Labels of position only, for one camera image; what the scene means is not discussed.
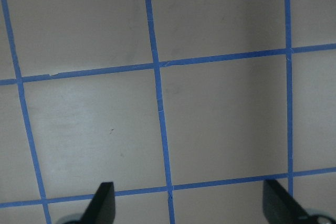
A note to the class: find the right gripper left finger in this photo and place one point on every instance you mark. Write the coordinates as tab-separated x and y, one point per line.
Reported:
101	208

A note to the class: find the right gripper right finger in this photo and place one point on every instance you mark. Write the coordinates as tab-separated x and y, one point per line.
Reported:
279	207

